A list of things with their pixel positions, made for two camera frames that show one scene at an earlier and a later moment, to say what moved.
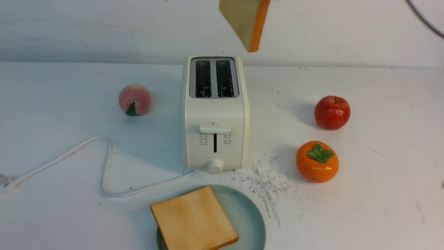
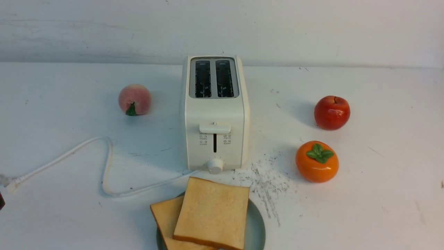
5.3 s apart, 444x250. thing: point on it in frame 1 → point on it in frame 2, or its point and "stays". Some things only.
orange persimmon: [317, 161] stays
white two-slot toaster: [216, 113] stays
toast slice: [246, 18] → [213, 212]
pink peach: [134, 99] stays
